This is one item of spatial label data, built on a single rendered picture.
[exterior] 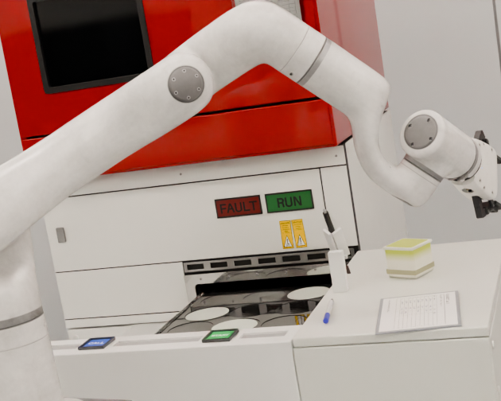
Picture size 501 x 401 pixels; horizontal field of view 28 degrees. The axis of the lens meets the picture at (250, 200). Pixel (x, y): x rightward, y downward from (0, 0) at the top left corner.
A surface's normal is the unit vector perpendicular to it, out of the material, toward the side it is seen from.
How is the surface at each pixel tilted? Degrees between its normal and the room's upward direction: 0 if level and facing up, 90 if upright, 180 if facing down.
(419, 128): 62
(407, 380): 90
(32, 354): 88
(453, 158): 123
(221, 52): 113
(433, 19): 90
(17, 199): 80
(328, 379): 90
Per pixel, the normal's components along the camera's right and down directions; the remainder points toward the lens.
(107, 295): -0.29, 0.21
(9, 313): 0.33, 0.05
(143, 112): -0.42, 0.47
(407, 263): -0.68, 0.23
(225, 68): -0.38, 0.75
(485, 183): 0.79, -0.02
